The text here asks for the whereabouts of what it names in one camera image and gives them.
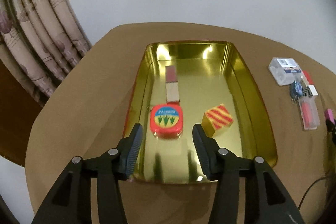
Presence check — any clear case with red insert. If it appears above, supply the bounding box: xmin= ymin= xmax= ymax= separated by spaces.
xmin=298 ymin=97 xmax=320 ymax=130

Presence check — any white cube with zigzag side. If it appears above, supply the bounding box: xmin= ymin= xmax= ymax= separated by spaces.
xmin=302 ymin=84 xmax=318 ymax=98

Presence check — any blue patterned keychain case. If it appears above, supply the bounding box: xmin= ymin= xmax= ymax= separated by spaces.
xmin=289 ymin=81 xmax=303 ymax=103

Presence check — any red rectangular block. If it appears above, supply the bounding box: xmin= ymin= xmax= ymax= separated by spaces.
xmin=303 ymin=71 xmax=314 ymax=85

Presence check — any clear plastic floss box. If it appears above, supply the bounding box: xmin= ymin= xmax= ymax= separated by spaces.
xmin=268 ymin=57 xmax=303 ymax=86

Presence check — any yellow red striped block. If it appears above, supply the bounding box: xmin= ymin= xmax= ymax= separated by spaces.
xmin=201 ymin=104 xmax=234 ymax=138

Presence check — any red round-cornered tape measure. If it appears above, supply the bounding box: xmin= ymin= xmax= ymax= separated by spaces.
xmin=150 ymin=103 xmax=183 ymax=139

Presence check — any magenta rectangular box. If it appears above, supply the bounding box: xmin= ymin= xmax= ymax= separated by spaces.
xmin=324 ymin=109 xmax=335 ymax=124

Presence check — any brown wooden cabinet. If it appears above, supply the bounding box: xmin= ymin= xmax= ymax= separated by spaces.
xmin=0 ymin=64 xmax=42 ymax=166

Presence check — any gold red toffee tin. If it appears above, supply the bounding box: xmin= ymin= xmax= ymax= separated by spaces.
xmin=124 ymin=41 xmax=277 ymax=184

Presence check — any beige patterned curtain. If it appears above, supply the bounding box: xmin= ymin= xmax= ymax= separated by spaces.
xmin=1 ymin=0 xmax=91 ymax=105

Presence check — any black cable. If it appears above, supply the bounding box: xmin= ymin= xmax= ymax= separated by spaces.
xmin=297 ymin=174 xmax=333 ymax=210

